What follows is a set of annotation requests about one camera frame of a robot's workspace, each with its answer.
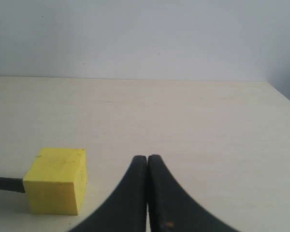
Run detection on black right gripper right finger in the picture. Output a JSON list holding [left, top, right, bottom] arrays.
[[147, 155, 236, 232]]

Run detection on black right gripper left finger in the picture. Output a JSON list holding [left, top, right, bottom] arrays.
[[71, 155, 147, 232]]

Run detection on yellow foam cube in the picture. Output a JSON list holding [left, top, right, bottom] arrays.
[[23, 147, 87, 216]]

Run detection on black and white marker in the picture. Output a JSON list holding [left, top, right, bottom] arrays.
[[0, 177, 25, 193]]

